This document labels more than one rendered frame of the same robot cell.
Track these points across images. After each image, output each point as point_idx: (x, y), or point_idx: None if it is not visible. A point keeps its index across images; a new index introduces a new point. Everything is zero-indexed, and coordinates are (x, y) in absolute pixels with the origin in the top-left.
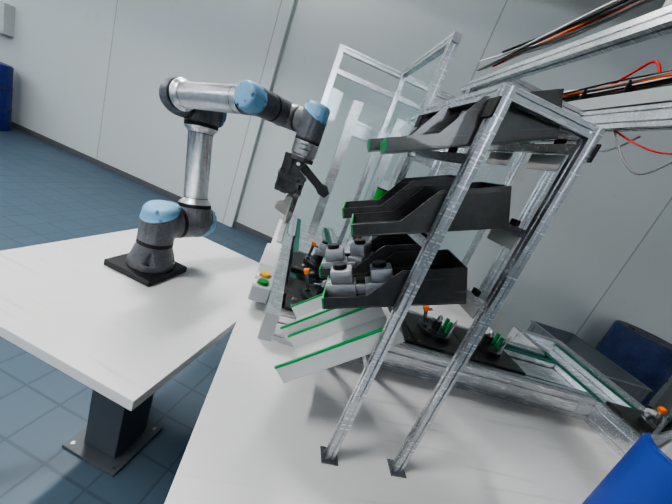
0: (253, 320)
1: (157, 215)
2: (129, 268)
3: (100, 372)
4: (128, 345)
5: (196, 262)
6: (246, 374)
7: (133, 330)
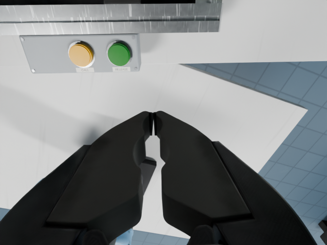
0: (166, 41)
1: (129, 240)
2: (143, 185)
3: (279, 138)
4: (247, 137)
5: (63, 147)
6: (279, 27)
7: (227, 142)
